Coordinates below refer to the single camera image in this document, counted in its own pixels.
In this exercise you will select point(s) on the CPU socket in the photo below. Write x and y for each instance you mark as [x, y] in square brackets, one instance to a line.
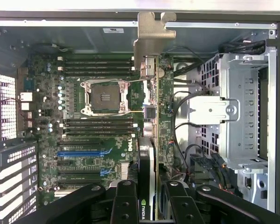
[105, 98]

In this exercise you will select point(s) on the silver ethernet port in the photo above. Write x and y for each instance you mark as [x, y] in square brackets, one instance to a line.
[26, 97]

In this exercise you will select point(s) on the blue serial port connector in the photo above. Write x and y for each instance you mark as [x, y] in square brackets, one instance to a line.
[29, 84]

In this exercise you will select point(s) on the white PCI expansion slot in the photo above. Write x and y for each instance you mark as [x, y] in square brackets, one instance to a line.
[63, 192]

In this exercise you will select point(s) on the small white label sticker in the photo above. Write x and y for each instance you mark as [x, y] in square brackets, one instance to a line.
[113, 30]

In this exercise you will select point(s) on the black grey PC case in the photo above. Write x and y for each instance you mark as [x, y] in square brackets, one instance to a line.
[84, 39]

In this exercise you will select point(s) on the short black expansion slot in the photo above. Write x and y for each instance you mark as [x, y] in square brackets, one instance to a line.
[65, 164]

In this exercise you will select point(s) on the small silver disk bay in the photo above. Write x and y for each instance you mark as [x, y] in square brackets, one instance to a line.
[259, 186]

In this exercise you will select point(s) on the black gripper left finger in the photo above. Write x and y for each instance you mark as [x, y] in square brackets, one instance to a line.
[126, 205]

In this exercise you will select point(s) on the silver metal bracket plate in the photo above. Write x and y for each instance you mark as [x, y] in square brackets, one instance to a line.
[212, 109]

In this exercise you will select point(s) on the green motherboard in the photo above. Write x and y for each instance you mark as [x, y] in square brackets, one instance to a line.
[112, 149]

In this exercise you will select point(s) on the silver chipset heatsink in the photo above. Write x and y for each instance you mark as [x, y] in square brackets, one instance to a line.
[124, 171]

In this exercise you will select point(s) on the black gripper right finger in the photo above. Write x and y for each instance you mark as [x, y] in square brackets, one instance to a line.
[184, 207]

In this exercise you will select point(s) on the coin cell battery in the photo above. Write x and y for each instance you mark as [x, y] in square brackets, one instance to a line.
[162, 72]

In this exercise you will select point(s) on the black power connector cluster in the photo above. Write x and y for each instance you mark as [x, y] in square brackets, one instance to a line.
[200, 163]

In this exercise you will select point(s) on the blue expansion slot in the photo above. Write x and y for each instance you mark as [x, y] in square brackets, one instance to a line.
[79, 154]

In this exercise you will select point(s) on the black long expansion slot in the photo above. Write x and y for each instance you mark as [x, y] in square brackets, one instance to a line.
[79, 174]
[77, 181]
[79, 141]

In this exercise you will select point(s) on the perforated silver drive cage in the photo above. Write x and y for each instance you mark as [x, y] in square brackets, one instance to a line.
[242, 140]

